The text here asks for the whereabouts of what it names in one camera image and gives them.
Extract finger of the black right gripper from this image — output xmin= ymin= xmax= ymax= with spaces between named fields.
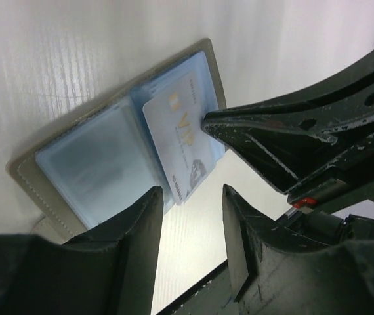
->
xmin=202 ymin=50 xmax=374 ymax=137

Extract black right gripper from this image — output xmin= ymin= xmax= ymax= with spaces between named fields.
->
xmin=213 ymin=73 xmax=374 ymax=217

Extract grey card holder wallet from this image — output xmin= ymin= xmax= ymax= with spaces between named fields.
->
xmin=8 ymin=38 xmax=226 ymax=238

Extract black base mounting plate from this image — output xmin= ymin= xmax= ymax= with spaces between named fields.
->
xmin=158 ymin=261 xmax=239 ymax=315

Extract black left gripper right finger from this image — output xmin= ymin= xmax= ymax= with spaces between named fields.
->
xmin=222 ymin=185 xmax=374 ymax=314

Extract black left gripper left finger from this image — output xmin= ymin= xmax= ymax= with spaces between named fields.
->
xmin=0 ymin=186 xmax=163 ymax=314

